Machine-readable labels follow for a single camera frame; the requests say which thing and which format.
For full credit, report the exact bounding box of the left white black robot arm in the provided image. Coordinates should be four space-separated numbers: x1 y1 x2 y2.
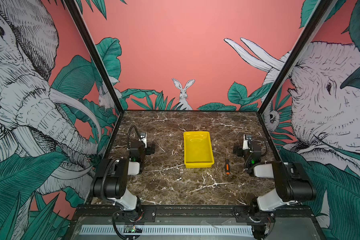
90 141 156 222

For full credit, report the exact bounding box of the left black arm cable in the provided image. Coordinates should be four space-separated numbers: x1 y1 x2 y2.
126 125 142 151

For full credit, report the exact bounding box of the right black frame post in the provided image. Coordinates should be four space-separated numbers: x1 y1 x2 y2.
257 1 336 116

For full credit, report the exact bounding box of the white slotted cable duct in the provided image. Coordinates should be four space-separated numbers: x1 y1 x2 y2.
79 225 253 237

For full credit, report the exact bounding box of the small green circuit board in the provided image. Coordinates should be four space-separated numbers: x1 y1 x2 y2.
124 225 143 235

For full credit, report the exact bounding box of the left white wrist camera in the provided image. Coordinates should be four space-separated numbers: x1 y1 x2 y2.
139 132 147 148

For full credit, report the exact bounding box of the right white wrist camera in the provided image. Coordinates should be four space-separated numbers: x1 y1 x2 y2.
243 135 253 151

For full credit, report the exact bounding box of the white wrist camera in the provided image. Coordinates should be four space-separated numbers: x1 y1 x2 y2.
139 132 147 148
243 135 253 151

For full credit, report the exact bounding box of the orange black screwdriver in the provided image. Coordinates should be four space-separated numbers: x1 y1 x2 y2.
225 148 231 175

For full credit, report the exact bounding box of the yellow plastic bin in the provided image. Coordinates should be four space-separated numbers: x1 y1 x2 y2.
183 131 215 169

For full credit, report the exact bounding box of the left black frame post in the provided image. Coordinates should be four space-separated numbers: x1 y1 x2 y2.
64 0 125 114

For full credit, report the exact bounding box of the black front mounting rail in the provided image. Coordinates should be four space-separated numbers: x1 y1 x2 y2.
72 205 314 225

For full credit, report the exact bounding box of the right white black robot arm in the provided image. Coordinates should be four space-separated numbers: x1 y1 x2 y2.
233 140 317 223

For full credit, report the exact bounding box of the black frame post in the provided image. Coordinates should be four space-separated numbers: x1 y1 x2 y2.
257 1 336 116
64 0 125 114

